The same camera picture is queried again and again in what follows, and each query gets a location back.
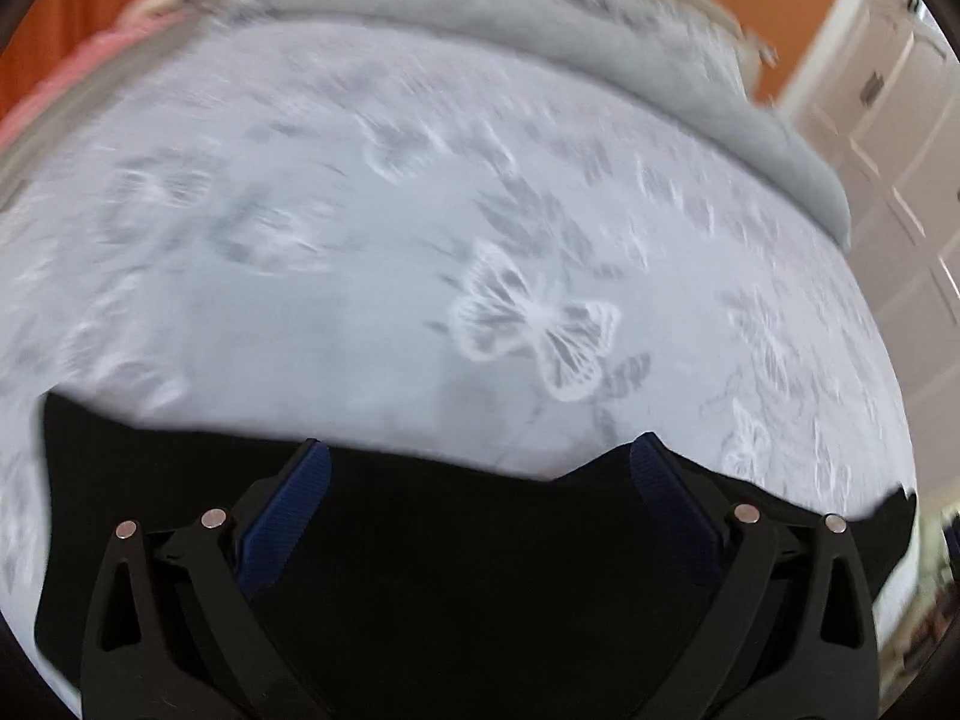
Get butterfly print bed sheet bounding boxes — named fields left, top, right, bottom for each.
left=0, top=19, right=917, bottom=720

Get grey folded duvet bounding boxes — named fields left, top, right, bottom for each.
left=240, top=0, right=854, bottom=245

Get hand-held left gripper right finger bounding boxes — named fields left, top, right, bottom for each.
left=630, top=431, right=882, bottom=720

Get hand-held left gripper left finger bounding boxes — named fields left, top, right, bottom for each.
left=79, top=437, right=335, bottom=720

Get white wardrobe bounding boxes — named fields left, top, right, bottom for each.
left=776, top=0, right=960, bottom=500

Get black pants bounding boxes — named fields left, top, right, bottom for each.
left=34, top=390, right=917, bottom=720

